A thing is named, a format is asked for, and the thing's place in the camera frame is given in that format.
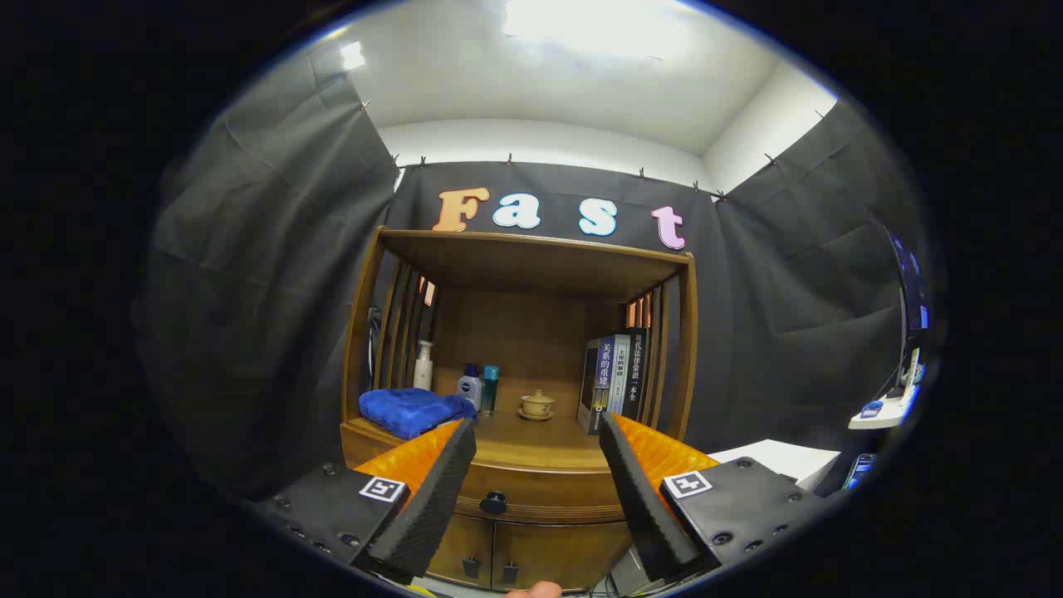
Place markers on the teal bottle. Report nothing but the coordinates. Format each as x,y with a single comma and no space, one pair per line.
490,390

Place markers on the wooden countertop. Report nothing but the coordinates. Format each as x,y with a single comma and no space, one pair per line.
540,440

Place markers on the black book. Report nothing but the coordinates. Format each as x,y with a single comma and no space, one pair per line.
638,365

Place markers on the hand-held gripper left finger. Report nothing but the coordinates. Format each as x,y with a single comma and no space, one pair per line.
432,507

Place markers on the white side cabinet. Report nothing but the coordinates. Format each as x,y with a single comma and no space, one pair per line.
781,457

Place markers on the blue folded towel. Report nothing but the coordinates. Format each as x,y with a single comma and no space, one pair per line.
407,411

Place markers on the dark monitor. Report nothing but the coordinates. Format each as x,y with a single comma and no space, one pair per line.
912,291

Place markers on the white pump bottle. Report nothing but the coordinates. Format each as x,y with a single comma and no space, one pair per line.
423,374

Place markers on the smartphone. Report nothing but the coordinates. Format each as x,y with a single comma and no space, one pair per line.
859,469

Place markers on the white bottle with blue cap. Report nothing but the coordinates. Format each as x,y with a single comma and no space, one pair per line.
470,390

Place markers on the wooden drawer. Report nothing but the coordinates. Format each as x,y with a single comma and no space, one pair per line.
548,490

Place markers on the black drawer knob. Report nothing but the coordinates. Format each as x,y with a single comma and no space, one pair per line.
493,502

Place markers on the light grey book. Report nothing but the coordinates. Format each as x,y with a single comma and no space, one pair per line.
619,374

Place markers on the beige lidded teacup with saucer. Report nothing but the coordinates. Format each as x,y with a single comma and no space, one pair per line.
536,405

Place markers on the dark blue book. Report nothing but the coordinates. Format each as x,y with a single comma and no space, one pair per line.
602,382

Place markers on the wooden cabinet door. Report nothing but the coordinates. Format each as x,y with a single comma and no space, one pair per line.
465,540
565,548

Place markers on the white side shelf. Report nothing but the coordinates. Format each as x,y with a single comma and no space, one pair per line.
884,415

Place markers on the small blue object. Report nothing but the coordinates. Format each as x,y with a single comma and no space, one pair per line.
872,409

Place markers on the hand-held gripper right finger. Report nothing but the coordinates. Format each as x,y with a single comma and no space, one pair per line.
644,507

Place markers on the wooden cabinet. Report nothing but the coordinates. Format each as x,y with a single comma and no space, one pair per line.
531,332

